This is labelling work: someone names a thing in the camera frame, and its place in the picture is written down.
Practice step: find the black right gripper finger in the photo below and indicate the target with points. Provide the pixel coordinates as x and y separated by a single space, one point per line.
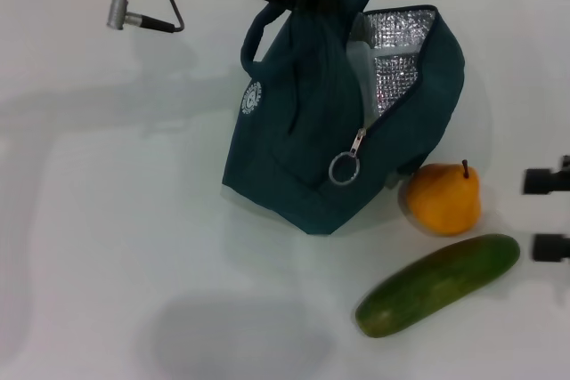
552 247
541 182

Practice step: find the teal insulated lunch bag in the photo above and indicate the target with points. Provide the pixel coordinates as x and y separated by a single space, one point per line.
289 153

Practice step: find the yellow pear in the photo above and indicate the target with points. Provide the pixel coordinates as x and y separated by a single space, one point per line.
445 202

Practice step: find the green cucumber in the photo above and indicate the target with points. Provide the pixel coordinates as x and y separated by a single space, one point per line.
438 284

